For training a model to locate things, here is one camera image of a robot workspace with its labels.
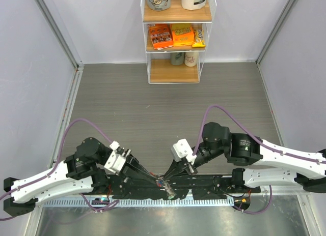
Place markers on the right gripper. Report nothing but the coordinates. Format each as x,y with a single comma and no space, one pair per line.
175,169

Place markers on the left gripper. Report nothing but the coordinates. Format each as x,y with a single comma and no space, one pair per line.
132,166

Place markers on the red handled keyring with chain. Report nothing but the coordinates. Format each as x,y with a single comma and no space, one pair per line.
170,192

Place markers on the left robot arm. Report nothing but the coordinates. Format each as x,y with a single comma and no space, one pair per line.
83,172

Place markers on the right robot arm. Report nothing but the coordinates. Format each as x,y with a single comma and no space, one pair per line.
258,162

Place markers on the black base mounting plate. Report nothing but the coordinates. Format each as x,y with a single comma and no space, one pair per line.
202,186

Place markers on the dark green cup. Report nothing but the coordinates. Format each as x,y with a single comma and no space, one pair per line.
177,58

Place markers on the cream cup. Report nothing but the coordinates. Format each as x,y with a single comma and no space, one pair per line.
191,58

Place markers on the orange candy box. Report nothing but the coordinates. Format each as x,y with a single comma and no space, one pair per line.
182,34

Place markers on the orange snack box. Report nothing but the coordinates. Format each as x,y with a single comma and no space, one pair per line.
160,36

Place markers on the yellow candy bag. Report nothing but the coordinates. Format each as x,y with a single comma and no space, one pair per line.
198,39

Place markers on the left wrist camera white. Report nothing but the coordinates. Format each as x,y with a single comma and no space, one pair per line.
116,159

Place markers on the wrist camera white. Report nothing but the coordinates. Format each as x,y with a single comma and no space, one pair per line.
181,149
116,159

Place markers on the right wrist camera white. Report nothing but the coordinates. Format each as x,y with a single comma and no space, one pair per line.
181,149

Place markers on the slotted cable duct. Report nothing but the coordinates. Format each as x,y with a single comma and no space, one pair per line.
137,203

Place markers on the white wire shelf rack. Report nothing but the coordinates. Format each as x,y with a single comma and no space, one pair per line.
159,68

